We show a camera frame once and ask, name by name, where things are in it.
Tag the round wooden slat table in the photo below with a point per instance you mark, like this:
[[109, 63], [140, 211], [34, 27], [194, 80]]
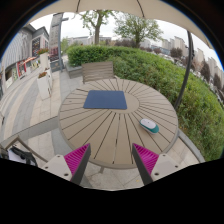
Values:
[[111, 132]]

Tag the blue mouse pad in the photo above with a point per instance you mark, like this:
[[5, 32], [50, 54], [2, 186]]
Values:
[[105, 99]]

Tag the tall grey sign pillar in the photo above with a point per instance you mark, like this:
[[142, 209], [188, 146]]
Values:
[[55, 43]]

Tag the dark curved umbrella pole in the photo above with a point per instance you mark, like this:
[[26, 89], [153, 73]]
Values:
[[187, 70]]

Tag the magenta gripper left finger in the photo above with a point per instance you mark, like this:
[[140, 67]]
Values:
[[72, 166]]

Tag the wooden slat chair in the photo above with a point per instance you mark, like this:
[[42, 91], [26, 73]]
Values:
[[97, 71]]

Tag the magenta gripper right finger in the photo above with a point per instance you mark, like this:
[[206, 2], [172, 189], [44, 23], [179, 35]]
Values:
[[152, 166]]

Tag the green trimmed hedge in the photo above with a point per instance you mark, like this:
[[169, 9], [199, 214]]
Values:
[[200, 115]]

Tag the white planter with flowers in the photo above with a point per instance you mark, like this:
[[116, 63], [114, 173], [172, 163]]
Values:
[[43, 85]]

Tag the white and teal computer mouse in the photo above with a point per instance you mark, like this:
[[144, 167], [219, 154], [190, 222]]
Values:
[[149, 126]]

